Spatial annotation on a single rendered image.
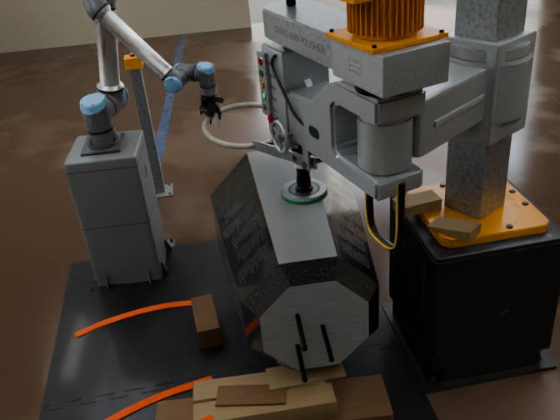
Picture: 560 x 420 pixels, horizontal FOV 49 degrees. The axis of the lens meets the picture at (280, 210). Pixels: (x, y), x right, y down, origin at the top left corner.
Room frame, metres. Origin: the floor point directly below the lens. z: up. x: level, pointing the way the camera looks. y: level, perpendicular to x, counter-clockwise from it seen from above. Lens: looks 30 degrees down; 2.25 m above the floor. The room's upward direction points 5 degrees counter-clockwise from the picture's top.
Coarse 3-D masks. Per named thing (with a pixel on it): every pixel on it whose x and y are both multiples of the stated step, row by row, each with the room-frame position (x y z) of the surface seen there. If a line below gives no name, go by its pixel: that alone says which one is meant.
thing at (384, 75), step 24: (264, 24) 2.57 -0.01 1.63; (288, 24) 2.36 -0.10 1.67; (312, 24) 2.24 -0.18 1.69; (336, 24) 2.21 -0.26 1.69; (288, 48) 2.39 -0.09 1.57; (312, 48) 2.19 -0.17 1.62; (336, 48) 2.01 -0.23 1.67; (408, 48) 1.82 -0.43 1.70; (432, 48) 1.84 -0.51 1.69; (336, 72) 2.02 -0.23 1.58; (360, 72) 1.88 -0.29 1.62; (384, 72) 1.77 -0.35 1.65; (408, 72) 1.80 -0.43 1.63; (432, 72) 1.84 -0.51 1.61; (384, 96) 1.77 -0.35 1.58
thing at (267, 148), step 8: (256, 144) 2.91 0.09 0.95; (264, 144) 2.81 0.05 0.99; (272, 144) 2.96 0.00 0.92; (264, 152) 2.82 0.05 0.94; (272, 152) 2.73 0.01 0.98; (288, 152) 2.56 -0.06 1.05; (296, 152) 2.50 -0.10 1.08; (288, 160) 2.57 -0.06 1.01; (296, 160) 2.49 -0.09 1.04; (312, 160) 2.35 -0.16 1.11; (320, 160) 2.38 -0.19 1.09; (312, 168) 2.35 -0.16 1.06
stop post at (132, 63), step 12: (132, 60) 4.25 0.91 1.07; (132, 72) 4.27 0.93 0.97; (132, 84) 4.27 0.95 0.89; (144, 96) 4.28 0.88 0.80; (144, 108) 4.27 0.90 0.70; (144, 120) 4.27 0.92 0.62; (144, 132) 4.27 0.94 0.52; (156, 144) 4.34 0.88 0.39; (156, 156) 4.28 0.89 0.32; (156, 168) 4.27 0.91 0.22; (156, 180) 4.27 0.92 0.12; (156, 192) 4.27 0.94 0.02; (168, 192) 4.25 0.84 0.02
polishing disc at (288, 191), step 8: (288, 184) 2.63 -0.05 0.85; (296, 184) 2.62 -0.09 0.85; (312, 184) 2.61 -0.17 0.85; (320, 184) 2.60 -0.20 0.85; (288, 192) 2.55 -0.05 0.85; (296, 192) 2.54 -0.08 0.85; (304, 192) 2.53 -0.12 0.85; (312, 192) 2.53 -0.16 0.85; (320, 192) 2.52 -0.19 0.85; (296, 200) 2.48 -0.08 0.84; (304, 200) 2.47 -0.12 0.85; (312, 200) 2.48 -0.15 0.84
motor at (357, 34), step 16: (352, 0) 1.83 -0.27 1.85; (368, 0) 1.84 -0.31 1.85; (384, 0) 1.86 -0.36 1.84; (400, 0) 1.87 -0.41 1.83; (416, 0) 1.88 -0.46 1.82; (352, 16) 1.92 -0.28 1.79; (368, 16) 1.89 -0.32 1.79; (384, 16) 1.86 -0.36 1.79; (400, 16) 1.87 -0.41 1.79; (416, 16) 1.88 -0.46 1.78; (336, 32) 2.02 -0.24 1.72; (352, 32) 1.92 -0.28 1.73; (368, 32) 1.89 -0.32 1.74; (384, 32) 1.86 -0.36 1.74; (400, 32) 1.87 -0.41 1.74; (416, 32) 1.93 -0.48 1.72; (432, 32) 1.91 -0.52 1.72; (368, 48) 1.81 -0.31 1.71; (384, 48) 1.81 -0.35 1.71
